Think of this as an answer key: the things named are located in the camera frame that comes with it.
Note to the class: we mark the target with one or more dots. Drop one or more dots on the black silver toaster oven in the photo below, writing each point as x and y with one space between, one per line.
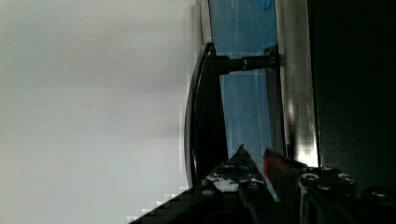
313 80

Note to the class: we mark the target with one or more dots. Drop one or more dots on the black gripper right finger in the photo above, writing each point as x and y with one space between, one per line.
283 173

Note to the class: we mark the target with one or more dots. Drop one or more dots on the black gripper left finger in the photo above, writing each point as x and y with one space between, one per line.
240 168

